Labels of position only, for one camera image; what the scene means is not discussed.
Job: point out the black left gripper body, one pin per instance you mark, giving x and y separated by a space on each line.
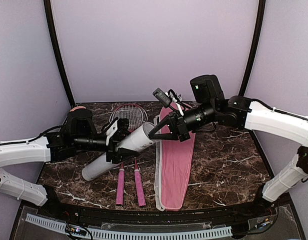
83 144

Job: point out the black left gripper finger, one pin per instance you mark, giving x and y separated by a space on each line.
117 129
116 156

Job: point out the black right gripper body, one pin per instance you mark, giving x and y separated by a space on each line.
208 113

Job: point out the white shuttlecock tube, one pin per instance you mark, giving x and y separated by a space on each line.
129 147

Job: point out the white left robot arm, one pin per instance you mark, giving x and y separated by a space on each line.
57 144

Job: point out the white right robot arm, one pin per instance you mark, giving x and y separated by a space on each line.
253 115

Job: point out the red badminton racket left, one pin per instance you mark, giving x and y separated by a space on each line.
128 115

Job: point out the red badminton racket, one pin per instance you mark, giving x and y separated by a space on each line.
128 115
140 185

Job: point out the red badminton racket right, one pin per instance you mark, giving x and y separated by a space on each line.
140 185

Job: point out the pink racket bag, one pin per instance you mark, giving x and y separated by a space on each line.
172 172

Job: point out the red patterned bowl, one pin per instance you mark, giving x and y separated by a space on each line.
77 108

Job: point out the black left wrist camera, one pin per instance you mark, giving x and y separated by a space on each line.
80 123

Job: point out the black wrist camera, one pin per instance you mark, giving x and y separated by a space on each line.
80 123
205 88

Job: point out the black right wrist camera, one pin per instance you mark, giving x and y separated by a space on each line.
205 88

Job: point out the black table front rail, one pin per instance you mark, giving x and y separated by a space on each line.
233 215

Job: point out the white cable duct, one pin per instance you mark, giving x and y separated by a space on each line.
126 232

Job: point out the black frame post right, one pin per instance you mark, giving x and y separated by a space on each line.
253 47

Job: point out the black frame post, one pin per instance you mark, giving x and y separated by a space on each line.
57 51
253 47

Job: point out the black frame post left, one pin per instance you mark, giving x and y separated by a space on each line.
57 51

